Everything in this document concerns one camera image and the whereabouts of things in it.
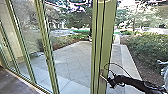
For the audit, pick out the green framed glass door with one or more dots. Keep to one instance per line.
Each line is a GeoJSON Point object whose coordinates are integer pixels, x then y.
{"type": "Point", "coordinates": [109, 40]}

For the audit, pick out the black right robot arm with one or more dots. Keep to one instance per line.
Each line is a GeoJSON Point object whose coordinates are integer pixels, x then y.
{"type": "Point", "coordinates": [143, 85]}

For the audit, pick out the green hedge shrubs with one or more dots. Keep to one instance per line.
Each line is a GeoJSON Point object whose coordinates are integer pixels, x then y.
{"type": "Point", "coordinates": [148, 46]}

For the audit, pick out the low planted shrub bed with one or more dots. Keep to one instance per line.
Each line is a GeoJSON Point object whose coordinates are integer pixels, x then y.
{"type": "Point", "coordinates": [65, 40]}

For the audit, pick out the green framed glass wall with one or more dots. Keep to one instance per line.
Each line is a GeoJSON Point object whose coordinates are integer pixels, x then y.
{"type": "Point", "coordinates": [46, 50]}

